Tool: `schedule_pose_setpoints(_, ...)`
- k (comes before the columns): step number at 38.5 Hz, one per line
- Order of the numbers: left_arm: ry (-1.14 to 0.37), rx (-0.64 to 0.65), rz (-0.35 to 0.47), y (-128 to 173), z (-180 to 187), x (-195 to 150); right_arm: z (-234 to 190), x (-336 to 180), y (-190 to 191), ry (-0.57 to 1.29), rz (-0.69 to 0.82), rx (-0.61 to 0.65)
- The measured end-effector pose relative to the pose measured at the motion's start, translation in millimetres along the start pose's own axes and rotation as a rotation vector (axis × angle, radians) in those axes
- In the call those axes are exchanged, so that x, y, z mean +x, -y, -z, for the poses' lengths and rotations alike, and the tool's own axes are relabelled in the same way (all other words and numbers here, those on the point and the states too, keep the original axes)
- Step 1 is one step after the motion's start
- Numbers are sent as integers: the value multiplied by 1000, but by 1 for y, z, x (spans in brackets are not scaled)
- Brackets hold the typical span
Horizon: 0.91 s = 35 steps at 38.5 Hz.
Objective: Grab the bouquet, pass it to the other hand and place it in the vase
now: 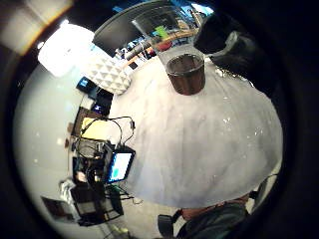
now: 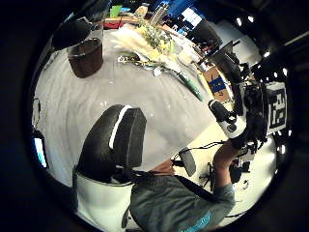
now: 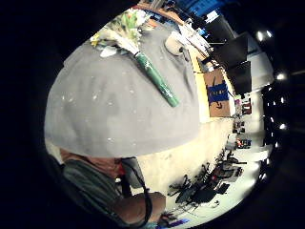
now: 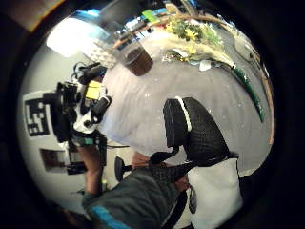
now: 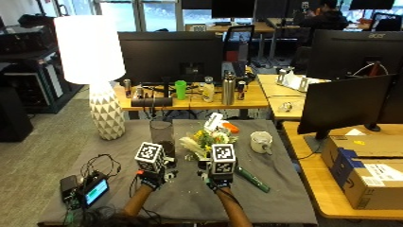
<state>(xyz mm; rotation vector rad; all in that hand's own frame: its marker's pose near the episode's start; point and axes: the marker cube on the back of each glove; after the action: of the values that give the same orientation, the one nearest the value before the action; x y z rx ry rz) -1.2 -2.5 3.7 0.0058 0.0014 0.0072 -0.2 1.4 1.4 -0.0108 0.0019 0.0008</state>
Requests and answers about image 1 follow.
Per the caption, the small lit monitor screen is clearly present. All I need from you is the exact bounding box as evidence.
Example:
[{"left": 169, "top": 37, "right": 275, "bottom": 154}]
[{"left": 105, "top": 149, "right": 137, "bottom": 184}]

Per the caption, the black cable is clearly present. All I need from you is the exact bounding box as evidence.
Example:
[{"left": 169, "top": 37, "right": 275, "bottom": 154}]
[{"left": 81, "top": 115, "right": 137, "bottom": 147}]

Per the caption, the the person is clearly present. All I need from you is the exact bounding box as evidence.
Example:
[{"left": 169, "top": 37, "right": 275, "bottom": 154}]
[{"left": 175, "top": 194, "right": 254, "bottom": 239}]

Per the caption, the green object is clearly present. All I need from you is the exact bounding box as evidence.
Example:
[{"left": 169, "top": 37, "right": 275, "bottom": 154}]
[{"left": 155, "top": 25, "right": 169, "bottom": 40}]

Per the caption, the grey cylinder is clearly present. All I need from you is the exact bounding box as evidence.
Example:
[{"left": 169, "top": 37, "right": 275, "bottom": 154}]
[{"left": 125, "top": 40, "right": 155, "bottom": 62}]

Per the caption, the white quilted panel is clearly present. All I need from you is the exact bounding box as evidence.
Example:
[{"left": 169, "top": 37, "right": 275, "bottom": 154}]
[{"left": 87, "top": 56, "right": 133, "bottom": 96}]

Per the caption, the clear cup with brown drink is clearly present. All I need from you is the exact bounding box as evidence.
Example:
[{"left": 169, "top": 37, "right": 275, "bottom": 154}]
[{"left": 131, "top": 5, "right": 207, "bottom": 97}]

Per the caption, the black equipment cart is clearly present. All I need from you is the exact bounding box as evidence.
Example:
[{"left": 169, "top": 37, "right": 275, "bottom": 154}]
[{"left": 68, "top": 137, "right": 126, "bottom": 227}]

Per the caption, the yellow sheet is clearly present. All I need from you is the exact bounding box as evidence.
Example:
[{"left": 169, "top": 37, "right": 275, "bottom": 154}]
[{"left": 80, "top": 117, "right": 118, "bottom": 141}]

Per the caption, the large black curved screen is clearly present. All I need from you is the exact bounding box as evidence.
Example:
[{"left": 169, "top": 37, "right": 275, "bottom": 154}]
[{"left": 92, "top": 0, "right": 173, "bottom": 58}]

